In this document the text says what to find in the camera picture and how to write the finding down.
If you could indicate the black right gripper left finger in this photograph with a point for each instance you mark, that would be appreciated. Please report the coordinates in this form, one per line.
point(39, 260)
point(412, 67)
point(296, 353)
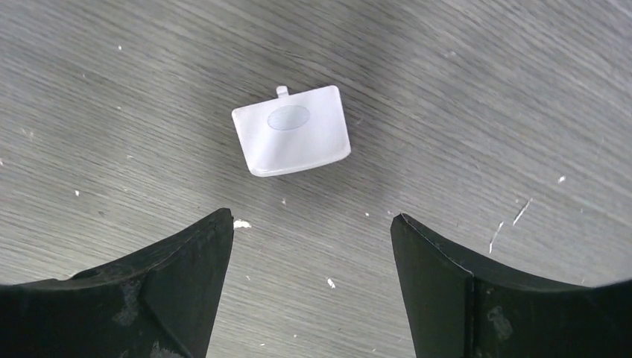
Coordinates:
point(159, 301)

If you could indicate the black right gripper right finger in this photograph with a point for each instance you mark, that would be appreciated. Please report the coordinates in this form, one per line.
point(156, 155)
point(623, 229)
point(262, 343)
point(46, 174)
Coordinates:
point(461, 303)

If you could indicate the small white battery cover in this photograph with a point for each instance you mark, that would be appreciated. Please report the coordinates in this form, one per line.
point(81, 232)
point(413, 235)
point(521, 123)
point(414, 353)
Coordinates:
point(293, 132)

